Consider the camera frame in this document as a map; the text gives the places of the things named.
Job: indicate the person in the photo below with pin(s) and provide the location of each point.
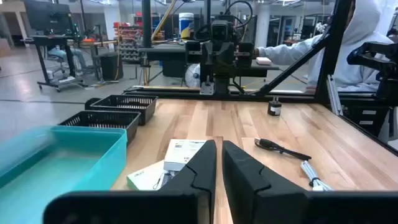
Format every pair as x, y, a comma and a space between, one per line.
357, 37

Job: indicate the teal plastic bin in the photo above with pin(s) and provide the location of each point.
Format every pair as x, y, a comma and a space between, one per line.
62, 168

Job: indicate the white and blue canister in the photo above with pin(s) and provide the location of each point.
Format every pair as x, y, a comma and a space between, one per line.
186, 23

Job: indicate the yellow pole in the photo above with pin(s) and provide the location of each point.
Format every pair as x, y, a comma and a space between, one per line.
163, 18

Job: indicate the black monitor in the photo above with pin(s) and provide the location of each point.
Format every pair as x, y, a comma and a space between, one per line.
48, 15

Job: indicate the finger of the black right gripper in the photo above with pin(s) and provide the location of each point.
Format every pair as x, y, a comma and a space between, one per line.
209, 62
227, 62

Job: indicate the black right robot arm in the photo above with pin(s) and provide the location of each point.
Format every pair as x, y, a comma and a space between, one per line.
222, 85

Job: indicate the black plastic mesh basket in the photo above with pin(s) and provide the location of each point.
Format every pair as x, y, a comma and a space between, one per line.
146, 112
102, 125

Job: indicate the grey office chair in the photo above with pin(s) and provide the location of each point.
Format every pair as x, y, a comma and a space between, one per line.
65, 59

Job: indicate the black rolling desk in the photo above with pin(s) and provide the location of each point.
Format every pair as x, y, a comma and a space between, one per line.
51, 40

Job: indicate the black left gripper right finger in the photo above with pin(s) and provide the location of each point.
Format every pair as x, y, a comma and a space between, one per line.
248, 199

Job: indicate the white box with label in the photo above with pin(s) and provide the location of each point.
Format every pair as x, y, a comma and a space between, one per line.
182, 154

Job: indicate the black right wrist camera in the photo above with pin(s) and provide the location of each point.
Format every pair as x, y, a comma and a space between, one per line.
222, 30

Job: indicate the dark grey work table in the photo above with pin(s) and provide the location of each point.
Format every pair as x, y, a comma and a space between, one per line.
168, 51

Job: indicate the red parts bin shelf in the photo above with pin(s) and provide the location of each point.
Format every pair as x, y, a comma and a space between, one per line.
129, 40

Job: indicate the white floor fan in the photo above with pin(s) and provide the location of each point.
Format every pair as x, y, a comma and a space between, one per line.
192, 76

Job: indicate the black trash bin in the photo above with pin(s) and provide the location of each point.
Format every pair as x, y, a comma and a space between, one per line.
110, 65

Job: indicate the black cabinet with labels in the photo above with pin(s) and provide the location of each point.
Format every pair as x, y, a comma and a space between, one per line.
363, 116

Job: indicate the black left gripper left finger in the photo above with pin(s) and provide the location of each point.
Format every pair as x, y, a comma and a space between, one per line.
186, 199

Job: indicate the black metal table frame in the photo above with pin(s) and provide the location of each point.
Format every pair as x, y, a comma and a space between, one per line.
186, 95

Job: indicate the white flat device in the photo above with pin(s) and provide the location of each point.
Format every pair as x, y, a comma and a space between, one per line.
263, 61

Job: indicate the black table pole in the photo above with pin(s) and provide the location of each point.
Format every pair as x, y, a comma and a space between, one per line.
146, 21

